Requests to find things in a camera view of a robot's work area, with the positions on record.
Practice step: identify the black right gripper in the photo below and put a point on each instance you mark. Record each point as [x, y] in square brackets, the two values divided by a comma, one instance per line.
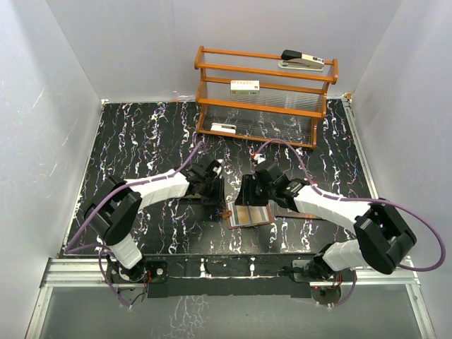
[246, 196]

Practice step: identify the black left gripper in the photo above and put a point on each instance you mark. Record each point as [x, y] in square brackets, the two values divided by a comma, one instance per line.
[217, 200]

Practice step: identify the gold credit card black stripe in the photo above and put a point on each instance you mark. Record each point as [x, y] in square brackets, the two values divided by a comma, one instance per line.
[258, 215]

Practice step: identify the brown leather card holder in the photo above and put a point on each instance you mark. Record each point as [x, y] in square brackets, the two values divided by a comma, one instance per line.
[228, 216]

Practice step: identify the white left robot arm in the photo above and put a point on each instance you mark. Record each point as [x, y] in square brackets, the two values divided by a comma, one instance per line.
[113, 210]

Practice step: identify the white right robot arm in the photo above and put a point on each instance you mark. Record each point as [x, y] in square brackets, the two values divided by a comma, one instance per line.
[382, 236]

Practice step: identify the dark book three days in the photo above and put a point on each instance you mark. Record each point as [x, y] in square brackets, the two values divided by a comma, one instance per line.
[289, 210]

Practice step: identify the small white box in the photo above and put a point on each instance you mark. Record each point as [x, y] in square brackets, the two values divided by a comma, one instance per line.
[223, 128]

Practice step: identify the orange wooden shelf rack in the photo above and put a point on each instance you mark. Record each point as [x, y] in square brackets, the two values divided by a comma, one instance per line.
[290, 106]

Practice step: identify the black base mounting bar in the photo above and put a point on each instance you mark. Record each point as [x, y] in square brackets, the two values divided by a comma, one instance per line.
[180, 275]

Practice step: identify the white staples box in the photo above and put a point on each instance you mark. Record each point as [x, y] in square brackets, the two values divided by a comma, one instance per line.
[244, 88]

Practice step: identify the black and beige stapler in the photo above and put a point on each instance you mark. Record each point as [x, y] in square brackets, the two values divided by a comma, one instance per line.
[290, 59]

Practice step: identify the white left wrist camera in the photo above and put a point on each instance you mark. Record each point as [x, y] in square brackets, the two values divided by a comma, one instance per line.
[216, 167]

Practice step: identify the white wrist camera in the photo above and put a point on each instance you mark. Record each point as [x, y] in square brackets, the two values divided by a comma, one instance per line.
[216, 167]
[259, 160]

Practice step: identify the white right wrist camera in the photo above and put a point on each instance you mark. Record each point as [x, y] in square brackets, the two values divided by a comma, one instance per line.
[259, 160]

